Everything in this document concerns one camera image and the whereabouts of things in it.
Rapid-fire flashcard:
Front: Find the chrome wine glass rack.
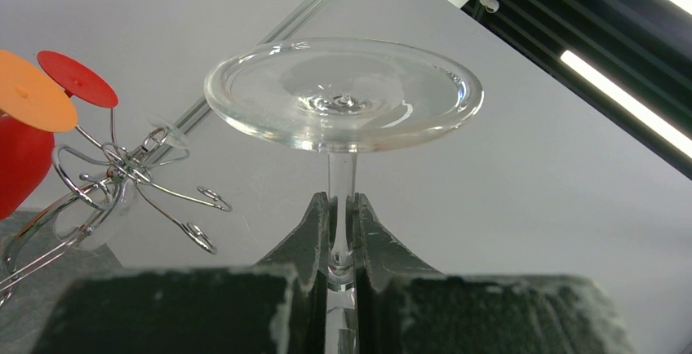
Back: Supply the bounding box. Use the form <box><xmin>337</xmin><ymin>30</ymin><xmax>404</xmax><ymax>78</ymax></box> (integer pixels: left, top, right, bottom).
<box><xmin>1</xmin><ymin>115</ymin><xmax>233</xmax><ymax>305</ymax></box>

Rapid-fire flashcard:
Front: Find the orange plastic wine glass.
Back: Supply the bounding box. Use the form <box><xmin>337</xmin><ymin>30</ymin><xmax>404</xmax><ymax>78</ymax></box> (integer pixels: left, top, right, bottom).
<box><xmin>1</xmin><ymin>50</ymin><xmax>78</xmax><ymax>132</ymax></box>

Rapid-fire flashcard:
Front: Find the red plastic wine glass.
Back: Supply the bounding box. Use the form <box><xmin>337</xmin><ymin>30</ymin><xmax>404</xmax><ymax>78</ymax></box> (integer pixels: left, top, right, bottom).
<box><xmin>1</xmin><ymin>50</ymin><xmax>118</xmax><ymax>219</ymax></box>

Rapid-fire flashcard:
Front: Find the clear wine glass rear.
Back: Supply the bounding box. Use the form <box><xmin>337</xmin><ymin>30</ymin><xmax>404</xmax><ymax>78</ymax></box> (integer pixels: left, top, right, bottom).
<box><xmin>52</xmin><ymin>115</ymin><xmax>189</xmax><ymax>250</ymax></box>

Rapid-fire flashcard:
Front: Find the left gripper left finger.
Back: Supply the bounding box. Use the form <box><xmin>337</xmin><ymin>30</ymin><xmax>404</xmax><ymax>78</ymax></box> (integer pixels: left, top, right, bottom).
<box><xmin>33</xmin><ymin>192</ymin><xmax>329</xmax><ymax>353</ymax></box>

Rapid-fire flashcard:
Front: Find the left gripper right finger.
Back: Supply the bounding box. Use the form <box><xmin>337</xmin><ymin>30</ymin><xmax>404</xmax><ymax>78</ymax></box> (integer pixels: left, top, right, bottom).
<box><xmin>353</xmin><ymin>193</ymin><xmax>635</xmax><ymax>353</ymax></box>

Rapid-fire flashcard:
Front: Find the clear wine glass front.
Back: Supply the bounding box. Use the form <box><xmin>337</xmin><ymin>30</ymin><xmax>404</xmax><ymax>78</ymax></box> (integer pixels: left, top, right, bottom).
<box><xmin>204</xmin><ymin>38</ymin><xmax>484</xmax><ymax>353</ymax></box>

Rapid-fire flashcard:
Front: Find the clear wine glass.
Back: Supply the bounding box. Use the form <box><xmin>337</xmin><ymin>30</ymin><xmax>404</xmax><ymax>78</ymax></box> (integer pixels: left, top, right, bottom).
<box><xmin>204</xmin><ymin>38</ymin><xmax>484</xmax><ymax>353</ymax></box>
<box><xmin>52</xmin><ymin>115</ymin><xmax>189</xmax><ymax>250</ymax></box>

